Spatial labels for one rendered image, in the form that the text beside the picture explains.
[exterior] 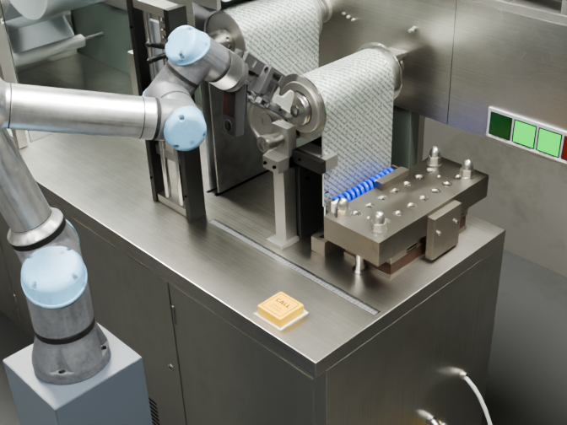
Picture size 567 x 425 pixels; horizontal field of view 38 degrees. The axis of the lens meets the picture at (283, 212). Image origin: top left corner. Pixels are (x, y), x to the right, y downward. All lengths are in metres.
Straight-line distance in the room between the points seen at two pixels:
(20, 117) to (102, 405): 0.60
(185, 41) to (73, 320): 0.55
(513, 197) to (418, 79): 1.55
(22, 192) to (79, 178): 0.74
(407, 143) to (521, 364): 1.20
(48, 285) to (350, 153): 0.74
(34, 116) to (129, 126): 0.16
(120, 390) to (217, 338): 0.34
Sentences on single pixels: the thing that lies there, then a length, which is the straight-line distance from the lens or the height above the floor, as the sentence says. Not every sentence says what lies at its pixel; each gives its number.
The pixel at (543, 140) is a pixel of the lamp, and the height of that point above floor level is 1.19.
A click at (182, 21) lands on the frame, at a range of 1.91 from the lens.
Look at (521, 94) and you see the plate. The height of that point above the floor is 1.27.
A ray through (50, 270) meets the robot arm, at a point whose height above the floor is 1.13.
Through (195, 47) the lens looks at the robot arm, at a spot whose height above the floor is 1.47.
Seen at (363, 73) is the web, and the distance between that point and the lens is 1.88.
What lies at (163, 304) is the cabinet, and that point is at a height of 0.73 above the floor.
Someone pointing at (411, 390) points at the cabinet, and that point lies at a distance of 2.03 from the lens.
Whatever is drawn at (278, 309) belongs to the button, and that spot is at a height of 0.92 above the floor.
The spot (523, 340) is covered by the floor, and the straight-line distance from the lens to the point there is 3.18.
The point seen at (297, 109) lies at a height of 1.25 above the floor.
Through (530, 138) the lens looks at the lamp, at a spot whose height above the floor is 1.18.
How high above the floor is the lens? 2.00
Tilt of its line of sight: 32 degrees down
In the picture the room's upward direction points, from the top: 2 degrees counter-clockwise
